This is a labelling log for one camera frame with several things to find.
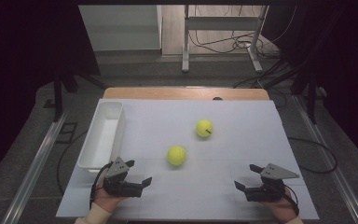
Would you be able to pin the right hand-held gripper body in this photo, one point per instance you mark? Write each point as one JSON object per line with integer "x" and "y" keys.
{"x": 268, "y": 191}

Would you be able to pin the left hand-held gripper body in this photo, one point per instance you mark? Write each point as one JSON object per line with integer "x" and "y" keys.
{"x": 118, "y": 185}

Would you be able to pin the white plastic bin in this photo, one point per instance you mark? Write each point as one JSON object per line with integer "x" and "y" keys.
{"x": 104, "y": 140}

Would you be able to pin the plain yellow tennis ball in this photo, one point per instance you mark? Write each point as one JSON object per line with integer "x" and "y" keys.
{"x": 176, "y": 155}

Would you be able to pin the person's left hand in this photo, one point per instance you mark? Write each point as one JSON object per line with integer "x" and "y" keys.
{"x": 105, "y": 199}

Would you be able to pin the person's right hand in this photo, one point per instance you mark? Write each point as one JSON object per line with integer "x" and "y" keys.
{"x": 281, "y": 210}

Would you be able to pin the white table mat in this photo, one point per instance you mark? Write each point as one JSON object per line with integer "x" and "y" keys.
{"x": 230, "y": 149}

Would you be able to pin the wooden table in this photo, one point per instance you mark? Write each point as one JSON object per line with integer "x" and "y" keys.
{"x": 174, "y": 93}

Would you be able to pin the black tripod stand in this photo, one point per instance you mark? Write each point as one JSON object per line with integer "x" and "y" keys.
{"x": 58, "y": 93}
{"x": 310, "y": 93}

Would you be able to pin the white cabinet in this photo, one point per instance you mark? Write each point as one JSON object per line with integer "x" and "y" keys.
{"x": 121, "y": 28}

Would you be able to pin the dark curtain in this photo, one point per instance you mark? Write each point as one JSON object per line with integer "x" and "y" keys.
{"x": 345, "y": 62}
{"x": 18, "y": 62}

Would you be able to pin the white metal stand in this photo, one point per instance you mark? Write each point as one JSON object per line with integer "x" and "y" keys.
{"x": 220, "y": 23}

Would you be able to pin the metal floor rail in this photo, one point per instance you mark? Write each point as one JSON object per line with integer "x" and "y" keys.
{"x": 329, "y": 161}
{"x": 34, "y": 169}

